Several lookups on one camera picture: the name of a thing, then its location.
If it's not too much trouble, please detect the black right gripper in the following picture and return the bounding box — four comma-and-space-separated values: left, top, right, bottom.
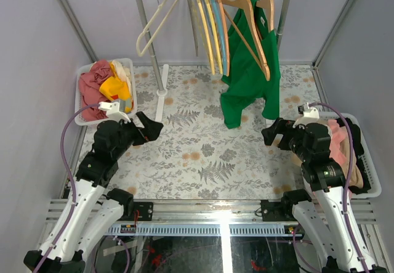
260, 116, 310, 161

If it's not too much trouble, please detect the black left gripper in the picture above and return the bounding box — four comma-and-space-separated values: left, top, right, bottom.
115, 112, 164, 161

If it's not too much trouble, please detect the salmon pink t shirt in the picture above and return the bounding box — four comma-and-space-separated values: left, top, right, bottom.
327, 119, 348, 166

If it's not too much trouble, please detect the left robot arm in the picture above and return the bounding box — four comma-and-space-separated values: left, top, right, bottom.
23, 112, 164, 272

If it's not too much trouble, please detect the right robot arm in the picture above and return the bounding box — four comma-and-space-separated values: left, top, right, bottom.
262, 118, 386, 272

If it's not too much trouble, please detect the green t shirt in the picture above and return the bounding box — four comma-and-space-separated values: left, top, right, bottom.
220, 0, 281, 129

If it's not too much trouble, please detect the yellow hanger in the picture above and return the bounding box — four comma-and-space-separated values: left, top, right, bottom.
204, 0, 223, 74
191, 0, 215, 75

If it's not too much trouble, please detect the cream plastic hanger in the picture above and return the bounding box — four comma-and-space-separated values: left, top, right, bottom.
135, 0, 180, 57

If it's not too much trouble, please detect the right wooden hanger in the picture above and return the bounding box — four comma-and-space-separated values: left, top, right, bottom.
256, 0, 275, 32

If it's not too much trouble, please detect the grey plastic hanger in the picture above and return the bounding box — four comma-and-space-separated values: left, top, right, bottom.
187, 0, 198, 56

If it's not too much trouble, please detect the wooden hanger with green shirt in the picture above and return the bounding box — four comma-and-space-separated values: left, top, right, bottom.
221, 0, 270, 81

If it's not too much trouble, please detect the blue plastic hanger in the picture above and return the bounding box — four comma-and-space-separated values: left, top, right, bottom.
210, 0, 228, 76

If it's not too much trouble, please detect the floral table cloth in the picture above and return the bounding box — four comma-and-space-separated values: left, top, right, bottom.
109, 66, 304, 200

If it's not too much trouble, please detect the yellow garment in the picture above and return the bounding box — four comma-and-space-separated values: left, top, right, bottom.
99, 76, 134, 113

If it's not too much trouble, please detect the cream garment in left basket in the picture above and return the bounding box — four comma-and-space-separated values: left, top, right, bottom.
110, 60, 131, 87

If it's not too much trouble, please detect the dusty rose garment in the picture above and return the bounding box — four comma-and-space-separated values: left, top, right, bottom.
78, 60, 114, 107

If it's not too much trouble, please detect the white left laundry basket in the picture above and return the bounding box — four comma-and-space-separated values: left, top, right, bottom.
74, 58, 139, 126

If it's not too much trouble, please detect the white laundry basket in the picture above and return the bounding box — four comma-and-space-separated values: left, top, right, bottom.
74, 58, 139, 126
320, 112, 382, 198

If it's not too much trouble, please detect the black garment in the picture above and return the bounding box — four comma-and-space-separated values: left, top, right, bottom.
336, 118, 364, 194

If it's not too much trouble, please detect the beige garment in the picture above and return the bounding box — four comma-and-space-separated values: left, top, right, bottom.
291, 131, 363, 189

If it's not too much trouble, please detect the white right laundry basket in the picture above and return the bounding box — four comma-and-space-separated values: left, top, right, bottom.
320, 112, 382, 198

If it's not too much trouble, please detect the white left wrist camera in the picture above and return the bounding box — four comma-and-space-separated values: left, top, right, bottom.
98, 99, 131, 123

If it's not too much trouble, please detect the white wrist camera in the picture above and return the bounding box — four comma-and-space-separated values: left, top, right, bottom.
293, 103, 320, 128
98, 99, 131, 123

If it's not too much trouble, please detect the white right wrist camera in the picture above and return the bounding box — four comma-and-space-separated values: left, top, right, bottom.
293, 103, 320, 128

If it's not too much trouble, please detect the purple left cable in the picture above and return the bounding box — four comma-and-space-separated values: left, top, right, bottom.
30, 103, 102, 273

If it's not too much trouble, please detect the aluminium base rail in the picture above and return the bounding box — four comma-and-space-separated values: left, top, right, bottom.
42, 197, 379, 237

